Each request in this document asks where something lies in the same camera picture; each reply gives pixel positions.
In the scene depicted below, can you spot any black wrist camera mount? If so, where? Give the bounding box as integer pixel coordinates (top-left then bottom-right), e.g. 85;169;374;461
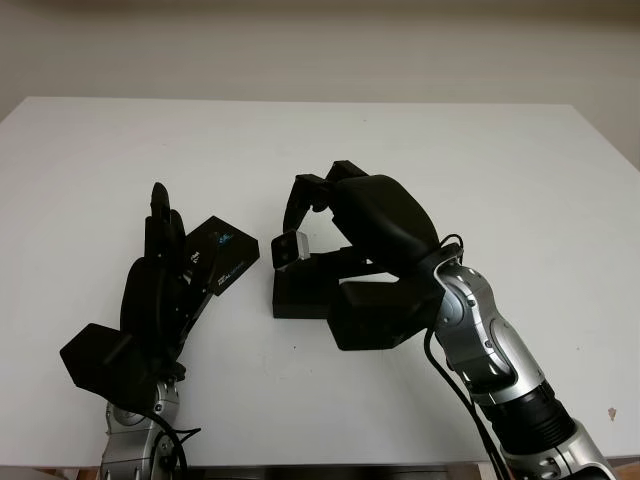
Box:
327;274;446;351
59;323;159;411

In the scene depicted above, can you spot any black camera box base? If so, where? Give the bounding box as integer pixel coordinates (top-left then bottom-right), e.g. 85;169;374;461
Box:
272;249;351;319

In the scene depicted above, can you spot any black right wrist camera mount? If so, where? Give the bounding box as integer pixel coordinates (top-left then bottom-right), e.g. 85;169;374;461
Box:
327;274;446;351

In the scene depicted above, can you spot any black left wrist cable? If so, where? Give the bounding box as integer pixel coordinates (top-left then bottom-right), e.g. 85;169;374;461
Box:
149;399;204;480

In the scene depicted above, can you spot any black RealSense box lid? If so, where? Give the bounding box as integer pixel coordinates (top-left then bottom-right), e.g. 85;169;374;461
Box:
185;215;261;297

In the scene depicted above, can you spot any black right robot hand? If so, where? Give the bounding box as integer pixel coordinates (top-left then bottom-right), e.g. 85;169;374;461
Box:
282;159;444;280

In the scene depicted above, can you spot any small silver depth camera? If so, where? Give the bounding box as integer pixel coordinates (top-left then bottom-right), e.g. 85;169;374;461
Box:
270;229;311;271

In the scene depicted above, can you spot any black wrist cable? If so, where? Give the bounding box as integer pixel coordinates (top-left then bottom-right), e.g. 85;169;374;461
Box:
149;399;204;480
424;232;506;480

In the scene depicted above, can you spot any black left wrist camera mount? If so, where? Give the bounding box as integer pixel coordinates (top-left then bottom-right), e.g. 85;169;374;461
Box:
59;323;159;411

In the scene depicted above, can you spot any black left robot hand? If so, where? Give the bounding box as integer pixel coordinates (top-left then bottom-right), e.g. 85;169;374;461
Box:
121;182;215;370

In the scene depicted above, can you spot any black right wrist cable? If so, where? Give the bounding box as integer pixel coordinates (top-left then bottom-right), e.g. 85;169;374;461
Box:
424;232;506;480

